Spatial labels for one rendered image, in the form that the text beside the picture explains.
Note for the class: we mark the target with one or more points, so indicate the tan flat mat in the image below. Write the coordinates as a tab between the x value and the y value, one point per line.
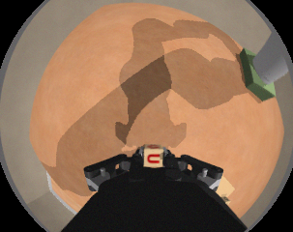
225	188

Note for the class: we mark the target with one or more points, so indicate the beige letter block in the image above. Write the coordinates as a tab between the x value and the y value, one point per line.
226	200
153	154

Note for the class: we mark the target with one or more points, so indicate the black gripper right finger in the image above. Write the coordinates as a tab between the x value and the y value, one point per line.
206	172

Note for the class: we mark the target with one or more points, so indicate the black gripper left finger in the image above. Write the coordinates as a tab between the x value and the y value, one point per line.
101	171

